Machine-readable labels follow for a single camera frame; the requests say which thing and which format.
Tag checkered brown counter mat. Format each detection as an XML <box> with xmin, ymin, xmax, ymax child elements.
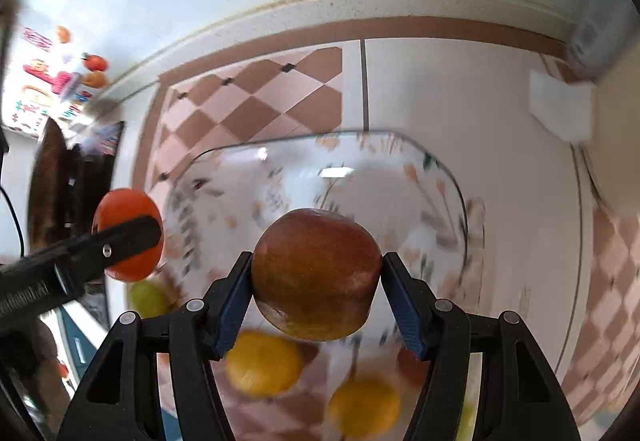
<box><xmin>134</xmin><ymin>16</ymin><xmax>639</xmax><ymax>428</ymax></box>

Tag yellow citrus fruit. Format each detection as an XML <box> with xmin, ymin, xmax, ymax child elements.
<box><xmin>328</xmin><ymin>376</ymin><xmax>401</xmax><ymax>439</ymax></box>
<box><xmin>224</xmin><ymin>331</ymin><xmax>306</xmax><ymax>398</ymax></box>

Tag bright orange tangerine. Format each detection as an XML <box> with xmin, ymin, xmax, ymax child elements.
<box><xmin>91</xmin><ymin>189</ymin><xmax>164</xmax><ymax>283</ymax></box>

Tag patterned ceramic fruit plate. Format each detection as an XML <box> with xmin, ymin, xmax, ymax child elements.
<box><xmin>163</xmin><ymin>131</ymin><xmax>469</xmax><ymax>440</ymax></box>

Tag black wok pan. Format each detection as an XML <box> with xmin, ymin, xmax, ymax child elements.
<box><xmin>27</xmin><ymin>117</ymin><xmax>85</xmax><ymax>253</ymax></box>

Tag dark orange rough orange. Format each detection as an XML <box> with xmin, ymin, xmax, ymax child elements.
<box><xmin>396</xmin><ymin>347</ymin><xmax>430</xmax><ymax>388</ymax></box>

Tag white folded paper towel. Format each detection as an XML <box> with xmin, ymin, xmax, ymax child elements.
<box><xmin>528</xmin><ymin>71</ymin><xmax>593</xmax><ymax>144</ymax></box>

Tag green apple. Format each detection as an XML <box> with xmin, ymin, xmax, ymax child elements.
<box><xmin>127</xmin><ymin>279</ymin><xmax>171</xmax><ymax>319</ymax></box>
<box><xmin>456</xmin><ymin>401</ymin><xmax>477</xmax><ymax>441</ymax></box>

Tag brown-red round fruit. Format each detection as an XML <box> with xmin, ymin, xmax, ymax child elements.
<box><xmin>252</xmin><ymin>208</ymin><xmax>382</xmax><ymax>341</ymax></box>

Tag colourful wall stickers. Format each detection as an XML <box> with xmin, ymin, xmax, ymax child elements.
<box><xmin>1</xmin><ymin>25</ymin><xmax>110</xmax><ymax>138</ymax></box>

